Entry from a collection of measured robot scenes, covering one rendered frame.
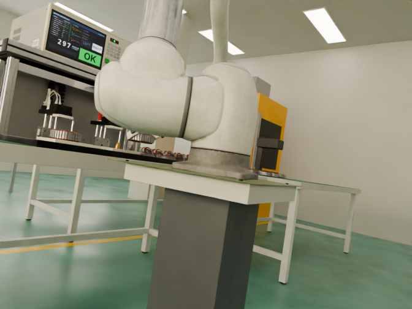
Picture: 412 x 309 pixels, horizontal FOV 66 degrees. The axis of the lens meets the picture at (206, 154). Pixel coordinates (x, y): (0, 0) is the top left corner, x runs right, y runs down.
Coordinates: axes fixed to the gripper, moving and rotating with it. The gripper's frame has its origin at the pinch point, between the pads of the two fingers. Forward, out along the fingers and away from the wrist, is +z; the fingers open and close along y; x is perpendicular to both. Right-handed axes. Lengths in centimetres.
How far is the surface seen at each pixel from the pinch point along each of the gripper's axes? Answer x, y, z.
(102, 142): -9.9, -0.9, 25.8
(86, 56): -42.3, 13.1, 8.5
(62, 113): -14.0, 24.1, 15.7
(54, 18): -51, 29, 4
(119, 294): 57, -29, 70
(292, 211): 38, -136, -1
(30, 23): -59, 30, 19
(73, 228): 0, -58, 147
